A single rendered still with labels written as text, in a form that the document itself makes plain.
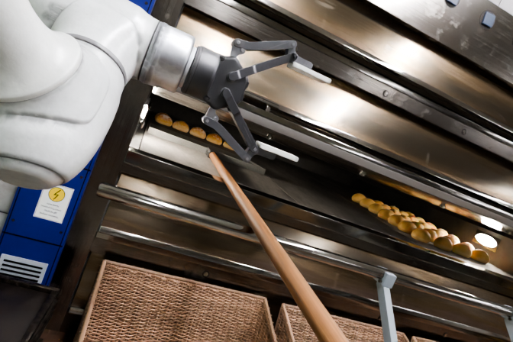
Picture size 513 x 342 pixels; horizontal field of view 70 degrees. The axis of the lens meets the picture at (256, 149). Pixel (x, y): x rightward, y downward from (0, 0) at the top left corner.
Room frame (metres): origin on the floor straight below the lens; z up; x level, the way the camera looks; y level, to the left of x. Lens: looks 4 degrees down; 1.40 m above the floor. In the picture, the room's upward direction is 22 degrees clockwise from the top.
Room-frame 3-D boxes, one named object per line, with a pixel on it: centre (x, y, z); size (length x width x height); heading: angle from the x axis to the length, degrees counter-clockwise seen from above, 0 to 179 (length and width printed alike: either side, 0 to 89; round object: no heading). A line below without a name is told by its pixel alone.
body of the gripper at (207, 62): (0.55, 0.10, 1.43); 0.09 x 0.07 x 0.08; 107
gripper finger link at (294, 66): (0.59, -0.03, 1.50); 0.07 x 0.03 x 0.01; 107
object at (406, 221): (1.92, -0.93, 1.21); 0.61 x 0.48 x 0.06; 18
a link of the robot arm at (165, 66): (0.53, 0.17, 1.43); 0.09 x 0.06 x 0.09; 17
